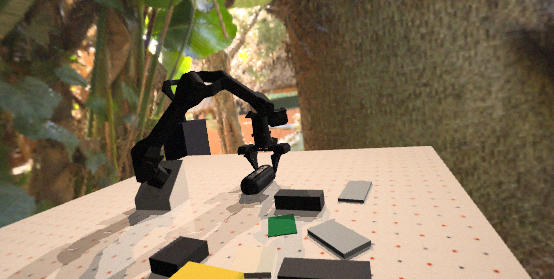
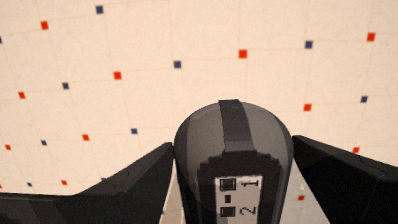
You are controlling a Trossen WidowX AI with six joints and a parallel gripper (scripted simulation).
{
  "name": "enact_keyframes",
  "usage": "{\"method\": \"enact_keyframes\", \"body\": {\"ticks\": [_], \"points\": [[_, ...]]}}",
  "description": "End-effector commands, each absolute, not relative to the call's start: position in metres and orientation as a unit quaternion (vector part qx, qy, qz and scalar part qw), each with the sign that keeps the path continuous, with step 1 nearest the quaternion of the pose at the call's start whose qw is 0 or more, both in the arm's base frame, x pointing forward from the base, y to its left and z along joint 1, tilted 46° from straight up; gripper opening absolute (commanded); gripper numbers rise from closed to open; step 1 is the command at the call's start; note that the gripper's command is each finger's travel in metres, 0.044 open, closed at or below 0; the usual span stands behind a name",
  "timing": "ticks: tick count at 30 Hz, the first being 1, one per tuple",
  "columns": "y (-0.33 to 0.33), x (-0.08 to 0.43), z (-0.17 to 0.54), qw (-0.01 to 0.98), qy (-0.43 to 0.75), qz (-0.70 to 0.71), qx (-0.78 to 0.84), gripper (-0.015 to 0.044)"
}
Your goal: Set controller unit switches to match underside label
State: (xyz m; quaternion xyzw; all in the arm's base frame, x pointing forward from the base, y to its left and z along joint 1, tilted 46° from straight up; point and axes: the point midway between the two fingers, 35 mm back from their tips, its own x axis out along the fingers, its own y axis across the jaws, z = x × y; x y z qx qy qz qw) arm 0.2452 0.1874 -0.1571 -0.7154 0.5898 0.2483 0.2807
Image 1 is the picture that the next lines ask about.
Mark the yellow rectangular block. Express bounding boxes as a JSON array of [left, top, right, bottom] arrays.
[[169, 261, 244, 279]]

